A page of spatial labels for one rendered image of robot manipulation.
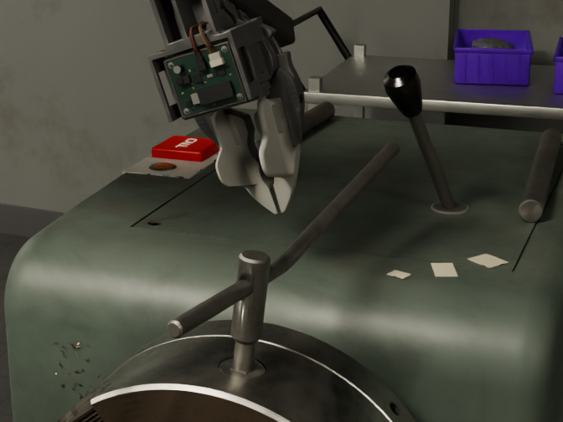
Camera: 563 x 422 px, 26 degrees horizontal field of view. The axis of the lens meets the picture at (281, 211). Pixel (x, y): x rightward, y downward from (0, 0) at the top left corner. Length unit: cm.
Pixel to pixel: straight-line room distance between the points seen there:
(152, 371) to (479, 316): 26
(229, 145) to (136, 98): 365
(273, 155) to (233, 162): 4
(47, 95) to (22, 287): 375
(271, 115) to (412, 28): 305
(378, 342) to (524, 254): 17
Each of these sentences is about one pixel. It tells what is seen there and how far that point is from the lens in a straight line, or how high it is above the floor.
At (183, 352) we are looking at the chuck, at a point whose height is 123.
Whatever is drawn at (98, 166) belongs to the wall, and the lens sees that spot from 476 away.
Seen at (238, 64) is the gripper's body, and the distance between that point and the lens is 88.
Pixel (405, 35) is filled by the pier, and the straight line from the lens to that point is 399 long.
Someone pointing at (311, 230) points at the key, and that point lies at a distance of 91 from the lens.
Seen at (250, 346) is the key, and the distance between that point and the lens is 86.
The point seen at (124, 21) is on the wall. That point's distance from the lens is 456.
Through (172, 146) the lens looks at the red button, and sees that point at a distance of 134.
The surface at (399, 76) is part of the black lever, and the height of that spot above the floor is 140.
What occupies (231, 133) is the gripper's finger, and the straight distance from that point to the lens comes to 96.
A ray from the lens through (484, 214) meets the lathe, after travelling 115.
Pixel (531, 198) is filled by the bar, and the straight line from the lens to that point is 113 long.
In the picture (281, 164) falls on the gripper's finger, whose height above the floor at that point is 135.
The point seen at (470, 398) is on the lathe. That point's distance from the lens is 96.
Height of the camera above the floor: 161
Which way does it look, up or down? 18 degrees down
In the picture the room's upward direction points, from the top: straight up
